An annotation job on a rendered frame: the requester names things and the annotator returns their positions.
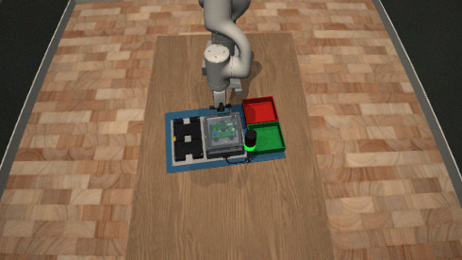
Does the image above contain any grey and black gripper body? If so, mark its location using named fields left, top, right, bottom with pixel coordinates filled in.
left=212, top=89, right=226, bottom=108

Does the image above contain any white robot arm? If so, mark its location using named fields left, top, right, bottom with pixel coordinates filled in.
left=198, top=0, right=252, bottom=95

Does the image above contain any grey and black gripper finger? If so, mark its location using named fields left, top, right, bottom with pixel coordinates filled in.
left=217, top=103, right=224, bottom=112

